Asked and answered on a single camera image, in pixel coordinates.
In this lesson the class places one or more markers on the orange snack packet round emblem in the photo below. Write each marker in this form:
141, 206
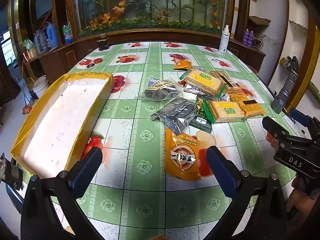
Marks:
182, 155

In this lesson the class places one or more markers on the floral glass display panel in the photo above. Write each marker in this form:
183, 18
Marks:
155, 5

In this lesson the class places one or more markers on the orange cracker pack black stripe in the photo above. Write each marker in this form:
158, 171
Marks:
251, 108

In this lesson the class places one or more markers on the white blue patterned candy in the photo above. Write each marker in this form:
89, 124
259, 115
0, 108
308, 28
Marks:
200, 69
225, 97

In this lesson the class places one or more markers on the blue thermos jug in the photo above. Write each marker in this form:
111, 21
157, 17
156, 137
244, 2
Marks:
52, 35

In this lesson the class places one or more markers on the dark glass jar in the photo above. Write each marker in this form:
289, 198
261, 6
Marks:
103, 44

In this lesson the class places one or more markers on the dark metal object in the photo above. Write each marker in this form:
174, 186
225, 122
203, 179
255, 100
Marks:
10, 172

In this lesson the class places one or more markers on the person's right hand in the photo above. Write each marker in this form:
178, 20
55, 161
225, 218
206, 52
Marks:
303, 205

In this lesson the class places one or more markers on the red broom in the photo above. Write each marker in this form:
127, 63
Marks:
27, 108

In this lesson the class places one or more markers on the purple bottle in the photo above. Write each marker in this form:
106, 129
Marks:
251, 39
246, 37

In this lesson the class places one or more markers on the grey thermos jug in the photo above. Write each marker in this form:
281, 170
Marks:
40, 41

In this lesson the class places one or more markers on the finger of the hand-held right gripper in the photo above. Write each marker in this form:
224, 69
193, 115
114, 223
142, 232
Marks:
300, 117
273, 127

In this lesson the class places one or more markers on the large green cracker pack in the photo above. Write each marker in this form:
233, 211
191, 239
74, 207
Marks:
203, 81

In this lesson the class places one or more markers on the grey metal flashlight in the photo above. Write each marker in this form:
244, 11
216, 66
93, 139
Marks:
283, 95

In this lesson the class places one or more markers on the small orange snack packet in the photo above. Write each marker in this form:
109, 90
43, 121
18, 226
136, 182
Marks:
182, 64

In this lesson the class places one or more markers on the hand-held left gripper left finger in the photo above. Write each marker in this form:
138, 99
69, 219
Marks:
85, 171

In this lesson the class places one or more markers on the brown striped biscuit pack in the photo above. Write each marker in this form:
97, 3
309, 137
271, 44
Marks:
222, 76

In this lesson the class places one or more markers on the dark green snack packet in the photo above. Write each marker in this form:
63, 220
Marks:
203, 123

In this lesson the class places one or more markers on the green white bag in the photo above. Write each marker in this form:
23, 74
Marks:
28, 44

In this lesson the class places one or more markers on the clear wafer biscuit pack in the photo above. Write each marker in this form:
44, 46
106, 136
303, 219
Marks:
236, 88

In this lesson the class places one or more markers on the silver foil snack packet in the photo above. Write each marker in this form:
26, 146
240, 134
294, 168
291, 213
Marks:
175, 115

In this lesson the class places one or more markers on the green chequered fruit tablecloth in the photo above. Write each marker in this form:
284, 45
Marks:
140, 195

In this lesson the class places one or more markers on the brown wooden cabinet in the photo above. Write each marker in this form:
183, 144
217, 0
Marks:
65, 55

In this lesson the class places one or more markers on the clear bag of dark plums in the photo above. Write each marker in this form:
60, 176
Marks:
160, 90

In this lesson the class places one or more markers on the white plastic bucket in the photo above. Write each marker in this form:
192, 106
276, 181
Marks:
40, 86

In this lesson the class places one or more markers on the orange cardboard box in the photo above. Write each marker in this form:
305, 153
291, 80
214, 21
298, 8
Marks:
31, 54

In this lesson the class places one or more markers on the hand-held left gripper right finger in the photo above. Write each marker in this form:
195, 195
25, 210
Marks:
222, 171

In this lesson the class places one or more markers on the white spray bottle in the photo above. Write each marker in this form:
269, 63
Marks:
223, 41

